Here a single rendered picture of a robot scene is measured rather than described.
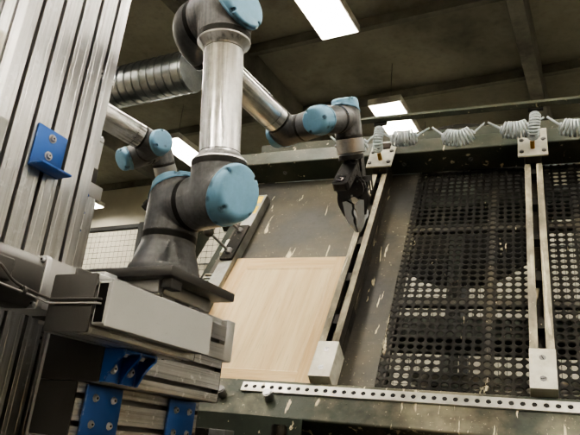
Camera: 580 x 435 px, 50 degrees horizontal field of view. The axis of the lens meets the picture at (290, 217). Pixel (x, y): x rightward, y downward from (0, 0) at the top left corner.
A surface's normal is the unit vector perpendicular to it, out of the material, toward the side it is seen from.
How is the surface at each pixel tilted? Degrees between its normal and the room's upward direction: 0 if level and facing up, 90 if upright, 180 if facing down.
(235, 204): 96
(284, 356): 57
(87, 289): 90
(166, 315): 90
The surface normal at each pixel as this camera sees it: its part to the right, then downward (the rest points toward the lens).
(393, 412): -0.25, -0.81
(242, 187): 0.75, -0.03
